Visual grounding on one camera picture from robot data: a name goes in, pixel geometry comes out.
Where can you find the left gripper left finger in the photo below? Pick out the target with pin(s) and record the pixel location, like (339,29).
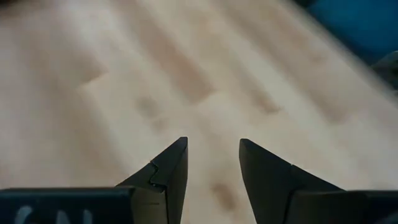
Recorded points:
(174,174)

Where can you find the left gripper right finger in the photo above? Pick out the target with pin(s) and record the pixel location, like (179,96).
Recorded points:
(267,180)

